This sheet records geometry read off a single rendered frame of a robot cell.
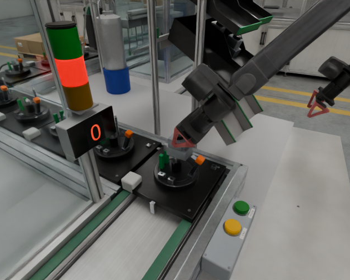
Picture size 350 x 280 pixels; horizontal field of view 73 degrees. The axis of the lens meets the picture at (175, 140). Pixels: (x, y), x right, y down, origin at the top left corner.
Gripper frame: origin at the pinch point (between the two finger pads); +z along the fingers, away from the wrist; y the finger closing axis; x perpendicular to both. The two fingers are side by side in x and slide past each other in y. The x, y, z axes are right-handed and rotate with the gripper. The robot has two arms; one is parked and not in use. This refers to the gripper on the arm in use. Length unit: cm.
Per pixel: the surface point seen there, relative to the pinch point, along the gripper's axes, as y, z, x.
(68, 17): -375, 360, -380
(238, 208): 3.3, -2.6, 24.0
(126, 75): -61, 55, -48
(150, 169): 2.6, 15.7, 1.2
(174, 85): -85, 51, -26
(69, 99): 21.9, -6.9, -20.9
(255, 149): -41, 9, 27
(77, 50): 19.1, -15.1, -24.8
